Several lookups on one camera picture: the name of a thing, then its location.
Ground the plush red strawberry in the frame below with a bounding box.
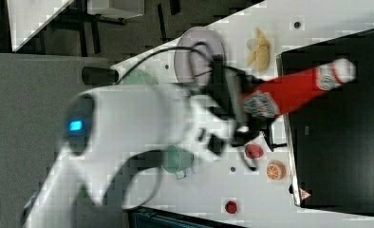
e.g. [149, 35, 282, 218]
[245, 143, 264, 159]

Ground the plush peeled banana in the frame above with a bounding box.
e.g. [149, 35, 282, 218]
[247, 28, 270, 72]

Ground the green mug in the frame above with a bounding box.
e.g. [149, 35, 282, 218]
[162, 145, 194, 180]

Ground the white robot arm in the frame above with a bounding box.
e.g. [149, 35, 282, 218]
[23, 56, 243, 228]

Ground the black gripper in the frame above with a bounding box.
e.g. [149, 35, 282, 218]
[207, 55, 239, 122]

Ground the black cable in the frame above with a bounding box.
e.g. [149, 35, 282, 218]
[115, 42, 262, 172]

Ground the small red plush fruit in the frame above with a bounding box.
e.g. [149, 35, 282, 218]
[225, 200, 237, 214]

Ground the black toaster oven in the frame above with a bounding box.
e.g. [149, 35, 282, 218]
[276, 28, 374, 217]

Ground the black cylinder post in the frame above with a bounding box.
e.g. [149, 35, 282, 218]
[82, 66, 119, 86]

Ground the green dish rack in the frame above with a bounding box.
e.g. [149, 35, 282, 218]
[122, 68, 158, 86]

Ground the plush orange half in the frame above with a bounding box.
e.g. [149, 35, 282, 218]
[267, 161, 287, 181]

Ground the purple round plate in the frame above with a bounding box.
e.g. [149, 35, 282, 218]
[174, 27, 225, 86]

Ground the plush red ketchup bottle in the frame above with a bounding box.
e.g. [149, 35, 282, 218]
[242, 58, 356, 119]

